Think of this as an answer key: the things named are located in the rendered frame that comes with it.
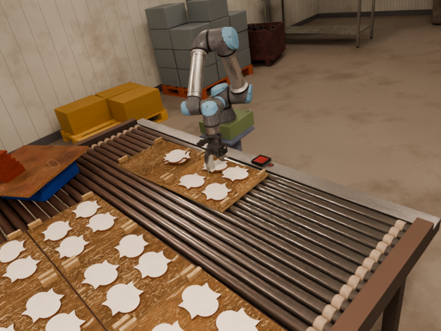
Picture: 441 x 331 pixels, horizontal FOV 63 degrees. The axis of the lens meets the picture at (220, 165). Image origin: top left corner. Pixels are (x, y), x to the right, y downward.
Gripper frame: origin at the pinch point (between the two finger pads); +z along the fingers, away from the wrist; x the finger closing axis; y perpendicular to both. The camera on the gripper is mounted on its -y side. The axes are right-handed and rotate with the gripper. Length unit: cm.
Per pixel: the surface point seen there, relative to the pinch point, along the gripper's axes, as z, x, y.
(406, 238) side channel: -2, -4, 96
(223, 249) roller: 3, -42, 43
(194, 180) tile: 0.2, -15.9, 0.6
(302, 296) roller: 2, -43, 79
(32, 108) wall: 49, 39, -379
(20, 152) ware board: -6, -58, -109
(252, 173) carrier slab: 0.6, 5.2, 21.1
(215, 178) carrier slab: 1.1, -7.5, 7.1
